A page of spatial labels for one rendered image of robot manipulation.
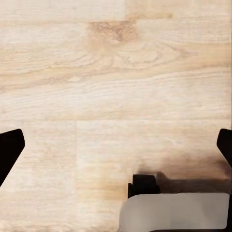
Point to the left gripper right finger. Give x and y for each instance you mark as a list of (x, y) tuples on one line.
[(224, 143)]

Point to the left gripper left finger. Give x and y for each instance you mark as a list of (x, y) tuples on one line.
[(11, 145)]

